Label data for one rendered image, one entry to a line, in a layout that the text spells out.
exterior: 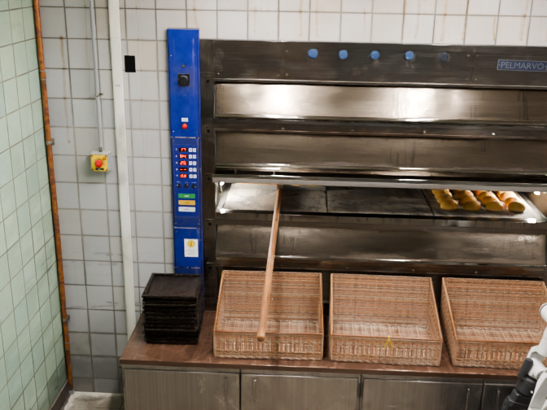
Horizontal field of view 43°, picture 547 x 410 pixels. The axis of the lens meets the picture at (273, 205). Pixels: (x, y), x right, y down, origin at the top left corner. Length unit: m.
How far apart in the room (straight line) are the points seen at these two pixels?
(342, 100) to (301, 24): 0.43
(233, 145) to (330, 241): 0.75
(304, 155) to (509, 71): 1.12
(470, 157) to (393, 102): 0.50
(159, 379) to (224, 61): 1.65
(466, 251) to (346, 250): 0.65
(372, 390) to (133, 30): 2.16
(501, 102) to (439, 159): 0.42
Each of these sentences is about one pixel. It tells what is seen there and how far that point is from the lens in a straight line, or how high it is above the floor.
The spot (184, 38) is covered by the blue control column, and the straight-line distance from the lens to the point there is 3.63.
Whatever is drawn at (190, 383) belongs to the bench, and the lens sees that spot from 3.69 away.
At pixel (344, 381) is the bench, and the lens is 3.63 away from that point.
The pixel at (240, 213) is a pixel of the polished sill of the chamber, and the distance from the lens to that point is 3.82.
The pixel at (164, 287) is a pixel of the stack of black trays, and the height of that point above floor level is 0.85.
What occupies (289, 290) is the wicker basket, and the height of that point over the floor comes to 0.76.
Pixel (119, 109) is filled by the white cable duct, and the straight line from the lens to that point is 3.77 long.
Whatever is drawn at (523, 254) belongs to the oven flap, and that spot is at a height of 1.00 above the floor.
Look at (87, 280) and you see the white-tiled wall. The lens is 4.16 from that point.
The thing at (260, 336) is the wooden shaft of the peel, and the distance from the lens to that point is 2.57.
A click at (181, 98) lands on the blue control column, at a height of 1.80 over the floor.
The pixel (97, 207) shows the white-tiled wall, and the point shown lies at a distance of 3.97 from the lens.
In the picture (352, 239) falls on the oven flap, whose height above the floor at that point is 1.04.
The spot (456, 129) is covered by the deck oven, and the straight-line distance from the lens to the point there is 3.76.
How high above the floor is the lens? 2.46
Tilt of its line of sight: 19 degrees down
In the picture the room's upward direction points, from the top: 1 degrees clockwise
